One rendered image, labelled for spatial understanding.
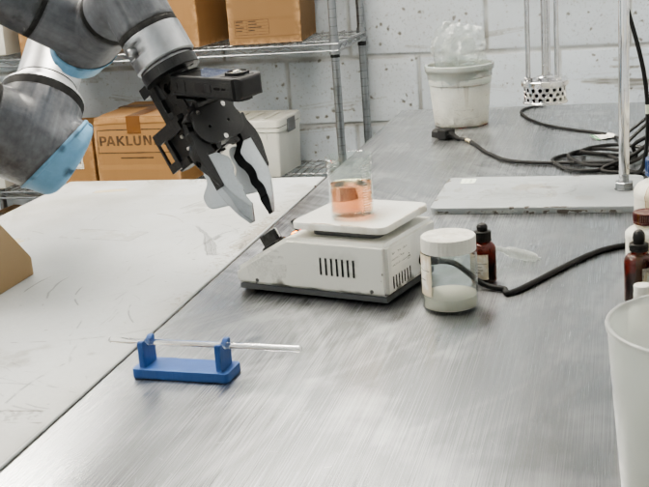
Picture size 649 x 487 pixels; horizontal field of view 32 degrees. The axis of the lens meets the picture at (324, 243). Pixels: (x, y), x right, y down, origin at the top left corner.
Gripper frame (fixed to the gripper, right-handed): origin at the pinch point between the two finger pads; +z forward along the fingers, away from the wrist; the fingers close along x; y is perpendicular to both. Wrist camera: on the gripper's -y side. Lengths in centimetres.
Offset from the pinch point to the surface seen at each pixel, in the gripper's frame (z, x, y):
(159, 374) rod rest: 11.2, 27.9, -7.9
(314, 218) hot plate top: 4.7, -0.6, -6.3
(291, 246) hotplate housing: 6.2, 2.4, -3.9
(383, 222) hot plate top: 9.0, -2.7, -13.5
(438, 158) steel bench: 3, -67, 30
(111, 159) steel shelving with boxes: -55, -121, 197
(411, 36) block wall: -43, -203, 132
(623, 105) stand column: 11, -56, -13
